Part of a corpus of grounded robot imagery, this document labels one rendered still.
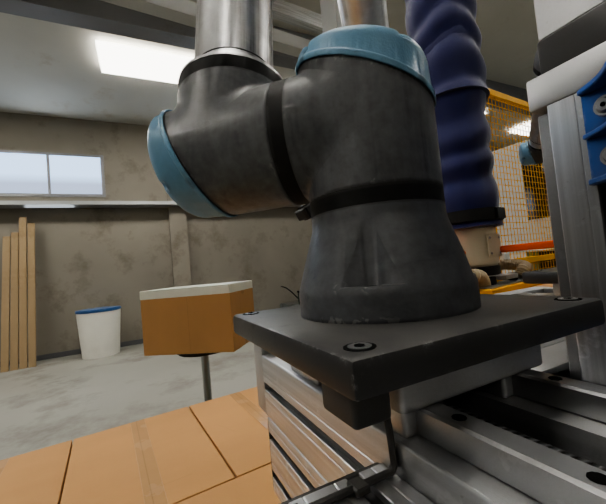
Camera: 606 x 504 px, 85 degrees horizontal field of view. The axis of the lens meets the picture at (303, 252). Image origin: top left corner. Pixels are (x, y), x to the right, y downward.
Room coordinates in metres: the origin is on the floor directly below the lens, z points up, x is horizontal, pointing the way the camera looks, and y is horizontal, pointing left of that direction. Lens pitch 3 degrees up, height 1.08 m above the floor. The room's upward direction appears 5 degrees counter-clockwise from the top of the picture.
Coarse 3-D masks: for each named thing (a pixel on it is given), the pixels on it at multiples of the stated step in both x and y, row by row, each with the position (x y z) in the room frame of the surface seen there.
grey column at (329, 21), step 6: (324, 0) 2.21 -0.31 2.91; (330, 0) 2.15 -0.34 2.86; (336, 0) 2.13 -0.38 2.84; (324, 6) 2.21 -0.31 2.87; (330, 6) 2.16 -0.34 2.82; (336, 6) 2.13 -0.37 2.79; (324, 12) 2.22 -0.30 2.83; (330, 12) 2.17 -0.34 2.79; (336, 12) 2.12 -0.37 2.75; (324, 18) 2.23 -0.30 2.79; (330, 18) 2.17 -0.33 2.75; (336, 18) 2.12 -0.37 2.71; (324, 24) 2.23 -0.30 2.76; (330, 24) 2.18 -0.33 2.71; (336, 24) 2.12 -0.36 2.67; (324, 30) 2.24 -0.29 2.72
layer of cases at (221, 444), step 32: (160, 416) 1.33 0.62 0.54; (192, 416) 1.30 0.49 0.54; (224, 416) 1.27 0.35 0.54; (256, 416) 1.25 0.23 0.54; (64, 448) 1.14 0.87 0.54; (96, 448) 1.12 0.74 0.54; (128, 448) 1.10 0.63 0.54; (160, 448) 1.08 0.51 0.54; (192, 448) 1.06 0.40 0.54; (224, 448) 1.04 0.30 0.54; (256, 448) 1.03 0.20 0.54; (0, 480) 0.98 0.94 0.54; (32, 480) 0.97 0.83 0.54; (64, 480) 0.98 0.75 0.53; (96, 480) 0.94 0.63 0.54; (128, 480) 0.93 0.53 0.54; (160, 480) 0.91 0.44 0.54; (192, 480) 0.90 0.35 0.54; (224, 480) 0.89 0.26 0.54; (256, 480) 0.87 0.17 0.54
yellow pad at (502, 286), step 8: (512, 272) 1.09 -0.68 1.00; (496, 280) 1.00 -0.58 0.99; (504, 280) 1.11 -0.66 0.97; (512, 280) 1.08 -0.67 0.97; (520, 280) 1.05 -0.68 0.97; (480, 288) 0.97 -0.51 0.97; (488, 288) 0.95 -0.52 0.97; (496, 288) 0.94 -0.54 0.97; (504, 288) 0.95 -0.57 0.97; (512, 288) 0.98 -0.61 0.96; (520, 288) 1.01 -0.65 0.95
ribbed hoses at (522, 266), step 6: (504, 264) 1.19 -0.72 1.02; (510, 264) 1.17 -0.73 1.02; (516, 264) 1.16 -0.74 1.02; (522, 264) 1.12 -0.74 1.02; (528, 264) 1.12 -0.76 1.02; (474, 270) 0.95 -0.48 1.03; (480, 270) 0.95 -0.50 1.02; (516, 270) 1.12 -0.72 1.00; (522, 270) 1.10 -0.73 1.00; (528, 270) 1.11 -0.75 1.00; (480, 276) 0.94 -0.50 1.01; (486, 276) 0.95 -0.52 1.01; (480, 282) 0.96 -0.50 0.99; (486, 282) 0.96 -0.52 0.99
